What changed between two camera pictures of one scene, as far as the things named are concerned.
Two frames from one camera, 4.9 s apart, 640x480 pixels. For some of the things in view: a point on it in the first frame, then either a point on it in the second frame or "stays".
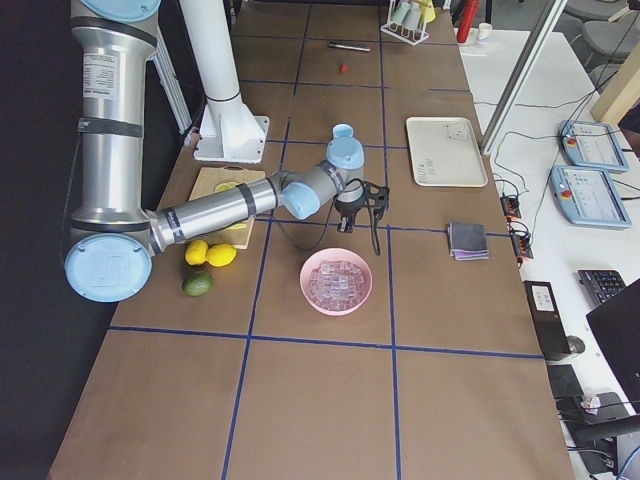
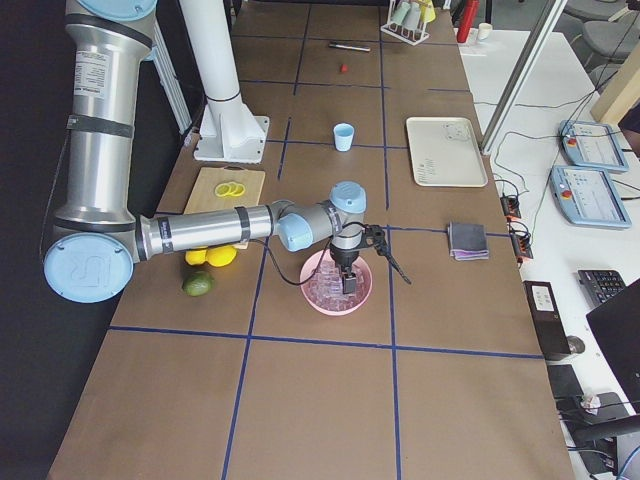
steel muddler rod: (345, 45) stays
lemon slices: (223, 186) stays
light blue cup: (343, 130) stays
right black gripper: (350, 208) → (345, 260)
